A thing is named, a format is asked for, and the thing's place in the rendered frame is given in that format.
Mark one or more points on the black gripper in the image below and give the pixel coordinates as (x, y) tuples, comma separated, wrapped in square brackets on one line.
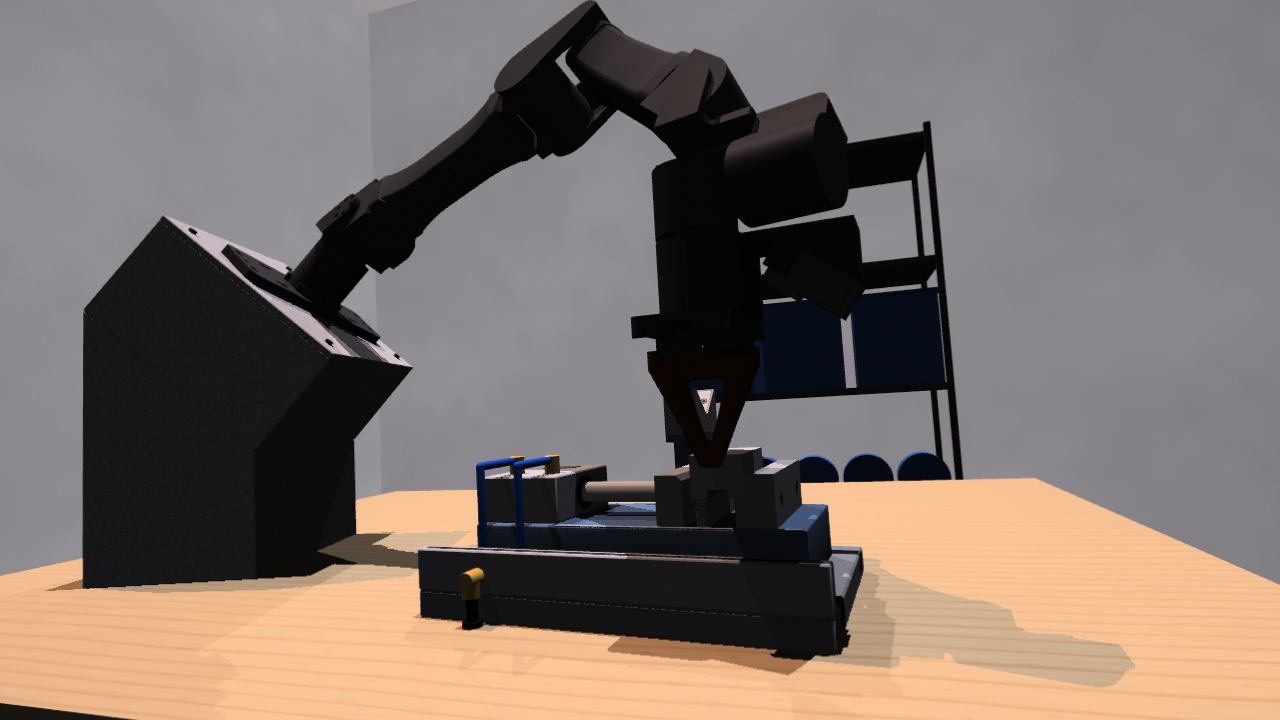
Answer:
[(701, 344)]

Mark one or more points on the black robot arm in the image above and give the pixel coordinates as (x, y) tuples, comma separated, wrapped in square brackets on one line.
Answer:
[(777, 166)]

